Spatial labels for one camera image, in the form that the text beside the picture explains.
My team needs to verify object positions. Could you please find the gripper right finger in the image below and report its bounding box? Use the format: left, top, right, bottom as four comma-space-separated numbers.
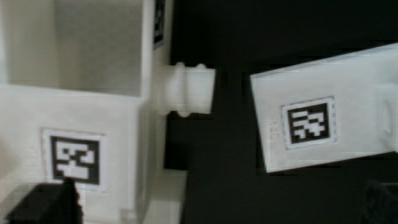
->
358, 181, 398, 224

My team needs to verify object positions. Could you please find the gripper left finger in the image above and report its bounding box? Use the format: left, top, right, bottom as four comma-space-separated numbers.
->
5, 178, 83, 224

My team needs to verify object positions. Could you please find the white cabinet body box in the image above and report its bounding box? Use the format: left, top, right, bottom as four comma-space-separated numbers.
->
0, 0, 215, 224

